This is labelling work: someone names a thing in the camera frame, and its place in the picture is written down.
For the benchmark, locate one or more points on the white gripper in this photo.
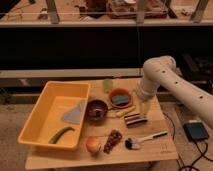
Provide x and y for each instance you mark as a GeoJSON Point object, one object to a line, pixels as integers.
{"type": "Point", "coordinates": [144, 107]}

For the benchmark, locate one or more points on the teal sponge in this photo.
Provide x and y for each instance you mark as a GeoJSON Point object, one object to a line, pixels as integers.
{"type": "Point", "coordinates": [120, 99]}

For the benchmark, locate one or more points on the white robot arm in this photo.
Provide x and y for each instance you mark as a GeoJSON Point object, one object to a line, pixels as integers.
{"type": "Point", "coordinates": [160, 71]}

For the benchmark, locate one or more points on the purple bowl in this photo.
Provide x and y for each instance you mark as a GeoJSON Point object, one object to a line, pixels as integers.
{"type": "Point", "coordinates": [96, 110]}

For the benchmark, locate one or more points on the striped black red block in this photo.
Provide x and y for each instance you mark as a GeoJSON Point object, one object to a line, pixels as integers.
{"type": "Point", "coordinates": [134, 119]}

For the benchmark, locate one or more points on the yellow banana piece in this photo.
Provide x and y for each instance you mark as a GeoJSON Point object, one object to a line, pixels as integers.
{"type": "Point", "coordinates": [124, 111]}

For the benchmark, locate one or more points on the black white dish brush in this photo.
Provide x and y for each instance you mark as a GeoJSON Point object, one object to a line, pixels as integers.
{"type": "Point", "coordinates": [135, 143]}

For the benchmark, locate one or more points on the brown grape bunch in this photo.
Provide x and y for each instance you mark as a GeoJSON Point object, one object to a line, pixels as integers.
{"type": "Point", "coordinates": [114, 138]}

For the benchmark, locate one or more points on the green cup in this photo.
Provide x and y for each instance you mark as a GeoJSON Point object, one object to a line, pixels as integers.
{"type": "Point", "coordinates": [107, 85]}

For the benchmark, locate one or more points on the black foot pedal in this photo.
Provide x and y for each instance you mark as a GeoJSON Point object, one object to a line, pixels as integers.
{"type": "Point", "coordinates": [195, 131]}

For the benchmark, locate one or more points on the orange apple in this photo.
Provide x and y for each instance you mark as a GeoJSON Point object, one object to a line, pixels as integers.
{"type": "Point", "coordinates": [93, 144]}

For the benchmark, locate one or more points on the grey cloth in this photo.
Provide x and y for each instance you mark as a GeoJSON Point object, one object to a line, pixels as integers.
{"type": "Point", "coordinates": [74, 115]}

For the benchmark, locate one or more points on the green cucumber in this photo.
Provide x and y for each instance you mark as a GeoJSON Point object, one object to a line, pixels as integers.
{"type": "Point", "coordinates": [54, 139]}

